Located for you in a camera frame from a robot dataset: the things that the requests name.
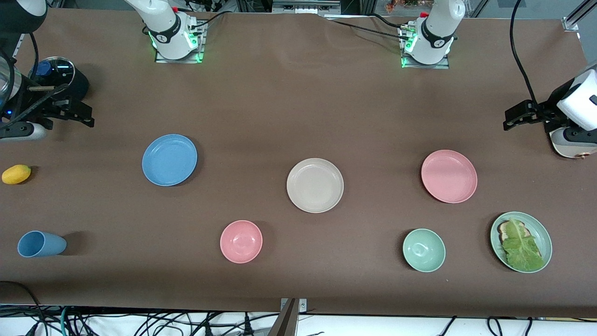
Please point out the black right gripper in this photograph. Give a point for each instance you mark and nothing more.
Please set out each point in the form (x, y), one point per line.
(29, 103)

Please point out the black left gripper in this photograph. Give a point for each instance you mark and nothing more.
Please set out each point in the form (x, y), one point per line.
(551, 110)

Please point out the pink plate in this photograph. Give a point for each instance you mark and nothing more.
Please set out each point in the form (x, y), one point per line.
(449, 176)

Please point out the blue plate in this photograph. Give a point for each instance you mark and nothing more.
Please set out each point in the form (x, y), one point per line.
(169, 160)

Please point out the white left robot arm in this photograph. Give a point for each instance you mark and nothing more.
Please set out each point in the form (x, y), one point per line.
(438, 28)

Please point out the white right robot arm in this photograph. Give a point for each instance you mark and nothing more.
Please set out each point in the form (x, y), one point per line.
(165, 28)

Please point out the black pot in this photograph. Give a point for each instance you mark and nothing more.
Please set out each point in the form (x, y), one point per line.
(82, 86)

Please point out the beige toaster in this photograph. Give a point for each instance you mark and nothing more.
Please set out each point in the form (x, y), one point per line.
(566, 150)

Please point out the yellow lemon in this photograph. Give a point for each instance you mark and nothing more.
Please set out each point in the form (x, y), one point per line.
(16, 174)

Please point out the toasted bread slice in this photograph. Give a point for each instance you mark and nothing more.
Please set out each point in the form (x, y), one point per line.
(503, 228)

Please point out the green plate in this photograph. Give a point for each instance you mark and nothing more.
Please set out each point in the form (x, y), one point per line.
(543, 235)

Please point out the green lettuce leaf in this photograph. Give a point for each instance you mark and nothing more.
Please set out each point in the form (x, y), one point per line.
(522, 249)

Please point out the blue cup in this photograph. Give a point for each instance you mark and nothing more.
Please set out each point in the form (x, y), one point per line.
(39, 244)

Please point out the small green bowl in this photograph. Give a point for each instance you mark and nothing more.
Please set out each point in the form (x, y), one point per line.
(424, 250)

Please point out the brown table cover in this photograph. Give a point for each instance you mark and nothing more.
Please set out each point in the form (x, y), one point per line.
(280, 116)

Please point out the small pink bowl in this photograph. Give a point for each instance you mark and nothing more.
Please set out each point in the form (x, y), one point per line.
(241, 241)

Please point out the beige plate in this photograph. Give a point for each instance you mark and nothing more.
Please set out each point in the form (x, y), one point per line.
(315, 185)

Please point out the dark slanted pole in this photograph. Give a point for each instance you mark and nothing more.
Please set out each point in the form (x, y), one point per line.
(285, 322)

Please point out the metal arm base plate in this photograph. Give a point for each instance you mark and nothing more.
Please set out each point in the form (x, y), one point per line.
(161, 59)
(443, 66)

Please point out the aluminium profile rail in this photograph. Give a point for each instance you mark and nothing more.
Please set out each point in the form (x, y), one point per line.
(571, 22)

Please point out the grey metal frame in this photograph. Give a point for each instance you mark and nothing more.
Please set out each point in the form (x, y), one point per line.
(303, 7)

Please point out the metal table bracket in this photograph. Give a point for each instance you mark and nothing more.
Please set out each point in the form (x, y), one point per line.
(303, 305)

